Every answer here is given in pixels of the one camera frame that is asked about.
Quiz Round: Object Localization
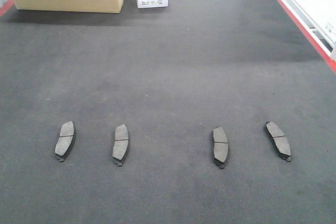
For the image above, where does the brake pad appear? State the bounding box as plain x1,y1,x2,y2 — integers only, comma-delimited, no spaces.
212,127,229,169
264,121,291,162
54,121,76,162
112,124,130,166

